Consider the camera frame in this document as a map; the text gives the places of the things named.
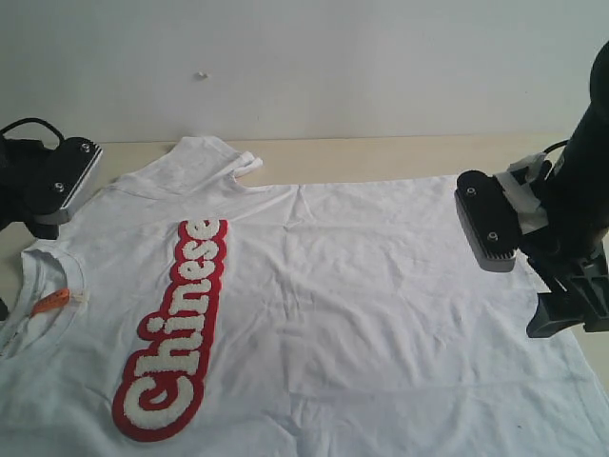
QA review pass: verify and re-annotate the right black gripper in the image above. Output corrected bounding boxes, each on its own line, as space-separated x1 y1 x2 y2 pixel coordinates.
454 151 608 338

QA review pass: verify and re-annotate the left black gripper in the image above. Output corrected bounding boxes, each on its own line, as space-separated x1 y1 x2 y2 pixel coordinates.
1 137 103 238

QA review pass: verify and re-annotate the white t-shirt red lettering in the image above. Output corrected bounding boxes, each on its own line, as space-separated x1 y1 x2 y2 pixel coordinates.
1 137 608 456

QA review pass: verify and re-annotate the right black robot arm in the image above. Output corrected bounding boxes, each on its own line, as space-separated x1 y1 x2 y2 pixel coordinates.
455 47 608 338

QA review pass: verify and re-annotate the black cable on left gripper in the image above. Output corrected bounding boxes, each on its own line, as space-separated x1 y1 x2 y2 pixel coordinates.
0 117 68 149

